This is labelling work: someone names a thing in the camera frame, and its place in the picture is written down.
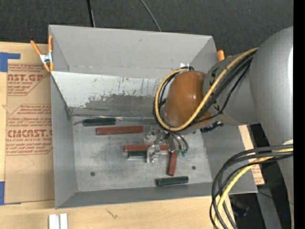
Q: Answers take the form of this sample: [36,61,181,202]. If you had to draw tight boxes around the red-brown flat block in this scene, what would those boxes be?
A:
[123,144,169,153]
[166,150,178,177]
[95,125,144,136]

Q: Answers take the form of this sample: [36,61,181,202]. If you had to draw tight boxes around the dark green flat block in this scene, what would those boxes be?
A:
[155,176,189,187]
[82,117,117,127]
[127,150,148,159]

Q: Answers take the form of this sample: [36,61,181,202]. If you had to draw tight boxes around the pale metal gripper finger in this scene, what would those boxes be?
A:
[145,144,161,164]
[143,126,157,144]

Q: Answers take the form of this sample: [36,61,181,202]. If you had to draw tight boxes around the brown cardboard board red print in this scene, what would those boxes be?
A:
[0,41,265,205]

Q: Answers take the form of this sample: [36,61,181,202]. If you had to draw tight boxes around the grey metal bin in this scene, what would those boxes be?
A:
[48,24,259,209]

